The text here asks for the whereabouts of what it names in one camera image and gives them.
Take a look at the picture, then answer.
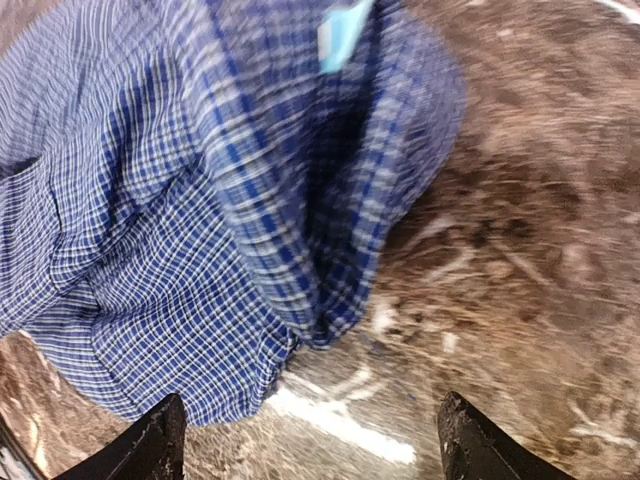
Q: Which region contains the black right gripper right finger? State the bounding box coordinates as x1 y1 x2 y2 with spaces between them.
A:
437 391 573 480

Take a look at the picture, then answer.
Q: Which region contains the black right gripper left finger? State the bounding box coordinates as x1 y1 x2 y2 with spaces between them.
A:
58 394 186 480

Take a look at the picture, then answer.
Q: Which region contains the blue checkered shirt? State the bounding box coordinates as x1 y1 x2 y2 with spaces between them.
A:
1 1 465 426

